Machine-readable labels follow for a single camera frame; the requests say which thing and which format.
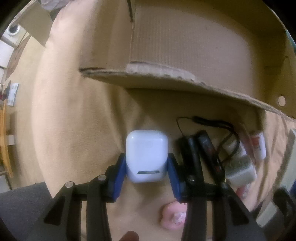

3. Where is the white bathroom scale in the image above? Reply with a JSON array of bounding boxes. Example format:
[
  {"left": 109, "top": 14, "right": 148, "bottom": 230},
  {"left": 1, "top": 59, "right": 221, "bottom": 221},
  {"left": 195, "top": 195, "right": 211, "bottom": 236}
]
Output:
[{"left": 8, "top": 83, "right": 19, "bottom": 106}]

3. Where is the white washing machine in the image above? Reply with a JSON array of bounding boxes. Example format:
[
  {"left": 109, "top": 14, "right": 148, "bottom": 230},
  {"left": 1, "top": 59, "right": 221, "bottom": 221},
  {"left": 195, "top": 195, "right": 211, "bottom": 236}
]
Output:
[{"left": 1, "top": 24, "right": 27, "bottom": 48}]

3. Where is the black flashlight with strap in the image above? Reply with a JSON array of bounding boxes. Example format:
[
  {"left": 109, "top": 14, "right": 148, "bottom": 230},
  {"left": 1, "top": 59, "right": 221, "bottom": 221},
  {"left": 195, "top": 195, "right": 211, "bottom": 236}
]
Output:
[{"left": 187, "top": 115, "right": 240, "bottom": 185}]

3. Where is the pink cartoon keychain case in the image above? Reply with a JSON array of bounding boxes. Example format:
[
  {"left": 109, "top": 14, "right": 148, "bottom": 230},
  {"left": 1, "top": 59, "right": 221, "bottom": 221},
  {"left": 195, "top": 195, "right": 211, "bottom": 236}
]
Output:
[{"left": 160, "top": 201, "right": 187, "bottom": 230}]

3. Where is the white pill bottle red label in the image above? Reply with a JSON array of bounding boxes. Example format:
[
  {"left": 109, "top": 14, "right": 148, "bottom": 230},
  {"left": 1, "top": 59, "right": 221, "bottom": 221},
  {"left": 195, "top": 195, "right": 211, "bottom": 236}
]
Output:
[{"left": 250, "top": 131, "right": 267, "bottom": 161}]

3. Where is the white power adapter plug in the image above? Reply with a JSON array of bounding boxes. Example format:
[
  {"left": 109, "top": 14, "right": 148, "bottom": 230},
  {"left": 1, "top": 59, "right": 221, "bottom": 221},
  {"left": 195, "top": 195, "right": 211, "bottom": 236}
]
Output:
[{"left": 224, "top": 142, "right": 257, "bottom": 188}]

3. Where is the brown cardboard box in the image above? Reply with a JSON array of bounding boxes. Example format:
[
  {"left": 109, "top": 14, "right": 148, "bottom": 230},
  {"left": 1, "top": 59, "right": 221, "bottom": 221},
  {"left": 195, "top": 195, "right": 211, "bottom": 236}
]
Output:
[{"left": 79, "top": 1, "right": 295, "bottom": 118}]

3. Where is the white earbuds charging case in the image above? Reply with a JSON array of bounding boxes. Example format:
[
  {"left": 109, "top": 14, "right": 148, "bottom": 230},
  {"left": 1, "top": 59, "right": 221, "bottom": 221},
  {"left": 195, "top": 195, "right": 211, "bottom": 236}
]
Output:
[{"left": 125, "top": 130, "right": 169, "bottom": 183}]

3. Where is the wooden chair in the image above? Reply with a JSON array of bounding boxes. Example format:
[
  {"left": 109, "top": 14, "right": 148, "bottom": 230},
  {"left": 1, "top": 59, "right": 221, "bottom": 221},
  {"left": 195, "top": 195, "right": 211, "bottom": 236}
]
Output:
[{"left": 1, "top": 99, "right": 14, "bottom": 178}]

